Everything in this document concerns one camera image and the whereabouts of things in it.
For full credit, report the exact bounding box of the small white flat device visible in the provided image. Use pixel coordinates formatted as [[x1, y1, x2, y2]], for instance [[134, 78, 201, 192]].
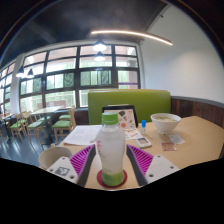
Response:
[[134, 136, 153, 149]]

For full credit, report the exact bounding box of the large dark-framed window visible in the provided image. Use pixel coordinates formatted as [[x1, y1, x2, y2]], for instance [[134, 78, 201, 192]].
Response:
[[0, 44, 140, 110]]

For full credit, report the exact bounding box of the white paper packet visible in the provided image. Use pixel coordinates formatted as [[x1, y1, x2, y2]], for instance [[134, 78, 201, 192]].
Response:
[[167, 133, 186, 145]]

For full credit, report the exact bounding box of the flat round red coaster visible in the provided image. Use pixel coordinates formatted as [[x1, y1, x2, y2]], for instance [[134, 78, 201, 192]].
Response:
[[96, 168, 129, 190]]

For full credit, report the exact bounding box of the white paper sheet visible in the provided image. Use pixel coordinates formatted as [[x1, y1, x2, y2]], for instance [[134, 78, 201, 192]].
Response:
[[62, 124, 103, 147]]

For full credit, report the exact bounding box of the group of green-seated wooden chairs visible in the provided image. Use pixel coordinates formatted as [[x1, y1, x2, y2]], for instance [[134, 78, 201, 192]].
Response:
[[8, 105, 78, 145]]

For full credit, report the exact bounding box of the group of pendant lamps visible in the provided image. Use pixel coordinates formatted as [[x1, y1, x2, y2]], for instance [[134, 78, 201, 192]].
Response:
[[14, 38, 109, 80]]

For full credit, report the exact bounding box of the long curved ceiling light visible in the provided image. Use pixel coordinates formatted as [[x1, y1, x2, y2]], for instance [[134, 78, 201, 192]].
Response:
[[90, 29, 174, 47]]

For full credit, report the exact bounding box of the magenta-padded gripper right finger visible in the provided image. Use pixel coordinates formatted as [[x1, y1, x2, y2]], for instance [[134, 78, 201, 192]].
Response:
[[125, 144, 181, 187]]

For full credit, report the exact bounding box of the small blue-capped bottle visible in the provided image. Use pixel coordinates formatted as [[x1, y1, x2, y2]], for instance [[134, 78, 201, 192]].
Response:
[[140, 119, 148, 135]]

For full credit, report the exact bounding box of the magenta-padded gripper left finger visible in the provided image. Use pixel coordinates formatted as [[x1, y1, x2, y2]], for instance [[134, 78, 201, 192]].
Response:
[[46, 143, 98, 188]]

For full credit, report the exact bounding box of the dark-framed menu stand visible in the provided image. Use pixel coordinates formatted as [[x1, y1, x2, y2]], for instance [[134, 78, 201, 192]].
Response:
[[101, 104, 139, 132]]

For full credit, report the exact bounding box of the green-capped clear drink bottle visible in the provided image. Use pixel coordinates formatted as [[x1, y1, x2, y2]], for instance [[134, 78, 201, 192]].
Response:
[[95, 111, 127, 187]]

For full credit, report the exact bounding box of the green upholstered bench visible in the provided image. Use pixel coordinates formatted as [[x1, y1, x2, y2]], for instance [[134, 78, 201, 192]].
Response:
[[87, 88, 172, 126]]

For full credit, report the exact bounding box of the white bowl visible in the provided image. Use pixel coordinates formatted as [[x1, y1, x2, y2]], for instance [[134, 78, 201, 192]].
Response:
[[150, 112, 182, 135]]

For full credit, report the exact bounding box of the small red-printed packet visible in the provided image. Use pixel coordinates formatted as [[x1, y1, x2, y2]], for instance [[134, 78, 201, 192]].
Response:
[[161, 141, 178, 152]]

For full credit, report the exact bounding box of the printed menu leaflet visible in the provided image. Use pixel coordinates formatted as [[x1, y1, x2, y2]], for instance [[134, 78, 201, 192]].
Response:
[[124, 128, 144, 141]]

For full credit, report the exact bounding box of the light wooden dining table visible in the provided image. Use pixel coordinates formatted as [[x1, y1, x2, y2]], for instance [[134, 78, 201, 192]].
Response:
[[29, 105, 65, 140]]

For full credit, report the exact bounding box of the beige paper cup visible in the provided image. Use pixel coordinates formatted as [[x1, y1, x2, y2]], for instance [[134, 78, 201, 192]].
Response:
[[37, 146, 73, 170]]

